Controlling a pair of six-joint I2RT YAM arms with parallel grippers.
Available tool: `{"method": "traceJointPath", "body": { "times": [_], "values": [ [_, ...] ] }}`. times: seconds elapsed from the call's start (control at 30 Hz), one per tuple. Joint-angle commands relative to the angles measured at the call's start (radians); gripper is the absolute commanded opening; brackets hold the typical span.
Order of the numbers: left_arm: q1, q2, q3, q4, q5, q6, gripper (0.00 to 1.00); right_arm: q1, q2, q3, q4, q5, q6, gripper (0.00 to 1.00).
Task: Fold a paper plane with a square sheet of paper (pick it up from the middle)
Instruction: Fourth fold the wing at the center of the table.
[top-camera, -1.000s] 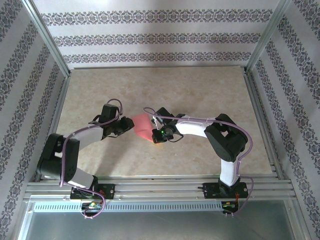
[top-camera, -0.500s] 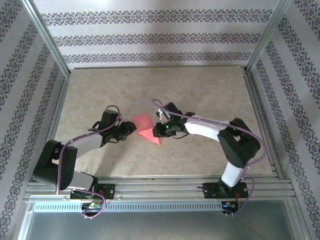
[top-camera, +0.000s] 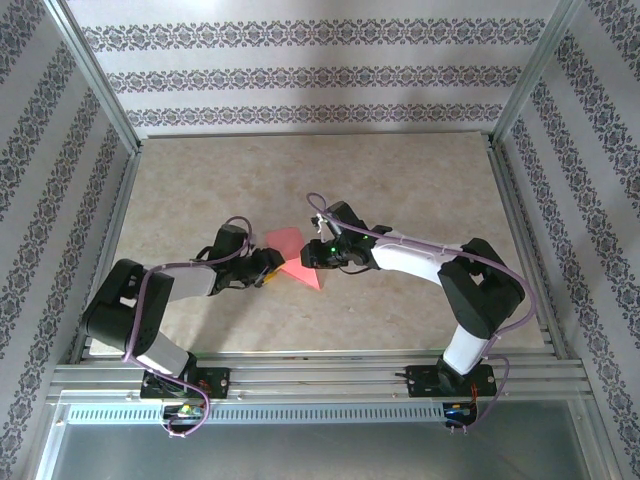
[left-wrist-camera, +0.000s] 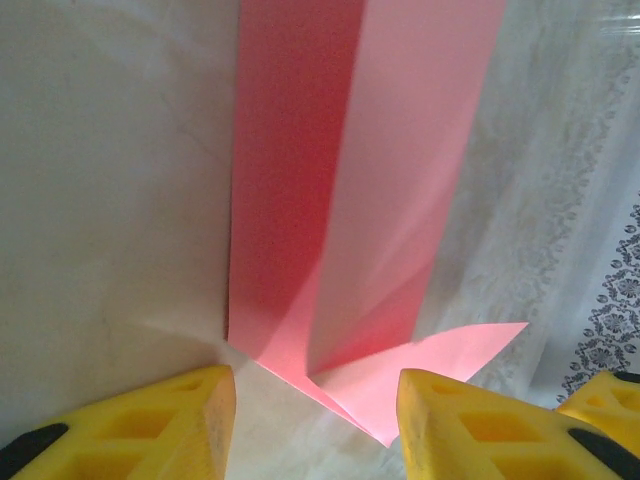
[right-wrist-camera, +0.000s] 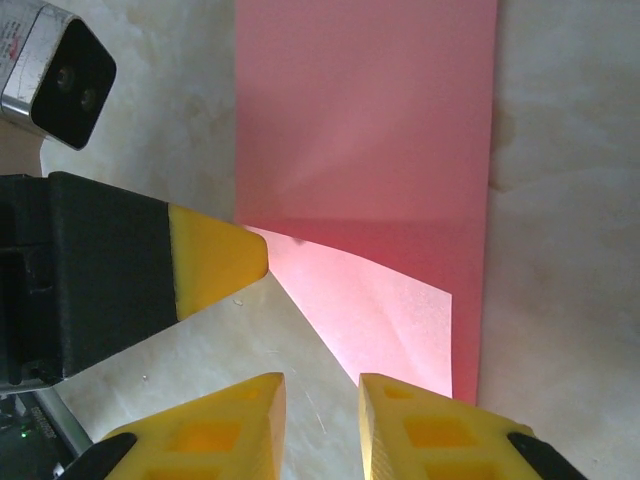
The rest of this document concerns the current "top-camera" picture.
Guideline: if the pink square paper sheet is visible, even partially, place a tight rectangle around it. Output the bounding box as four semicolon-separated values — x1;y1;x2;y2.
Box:
264;227;324;292

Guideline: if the grey metal sheet panel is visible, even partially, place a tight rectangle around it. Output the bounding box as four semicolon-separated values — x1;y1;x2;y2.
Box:
29;399;619;480

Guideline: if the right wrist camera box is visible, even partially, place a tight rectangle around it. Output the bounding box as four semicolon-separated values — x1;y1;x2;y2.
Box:
309;212;342;242

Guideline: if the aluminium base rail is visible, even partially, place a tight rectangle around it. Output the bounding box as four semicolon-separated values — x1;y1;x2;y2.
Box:
47;349;596;404

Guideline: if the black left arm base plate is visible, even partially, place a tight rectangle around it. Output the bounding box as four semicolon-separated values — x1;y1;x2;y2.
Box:
139;366;232;401

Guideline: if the aluminium rail along wall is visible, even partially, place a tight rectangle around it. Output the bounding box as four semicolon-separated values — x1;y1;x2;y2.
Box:
142;130;496;142

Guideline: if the aluminium side rail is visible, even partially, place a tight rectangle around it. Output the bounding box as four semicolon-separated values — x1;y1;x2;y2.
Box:
487;137;572;361
68;149;145;364

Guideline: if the slotted metal cable duct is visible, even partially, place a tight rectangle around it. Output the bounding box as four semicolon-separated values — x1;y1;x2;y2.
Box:
64;402;449;426

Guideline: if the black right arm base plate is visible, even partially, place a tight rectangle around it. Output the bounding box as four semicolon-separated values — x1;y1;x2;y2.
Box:
405;363;499;400

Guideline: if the aluminium frame post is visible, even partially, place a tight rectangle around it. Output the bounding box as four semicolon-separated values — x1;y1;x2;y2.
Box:
42;0;145;157
491;0;586;149

